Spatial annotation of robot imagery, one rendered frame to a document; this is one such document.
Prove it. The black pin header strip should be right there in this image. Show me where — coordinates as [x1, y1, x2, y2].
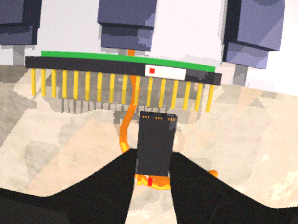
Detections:
[25, 51, 222, 85]

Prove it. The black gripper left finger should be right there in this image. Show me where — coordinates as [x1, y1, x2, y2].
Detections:
[0, 148, 137, 224]

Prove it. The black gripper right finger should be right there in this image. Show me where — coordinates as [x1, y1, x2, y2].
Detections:
[169, 151, 298, 224]

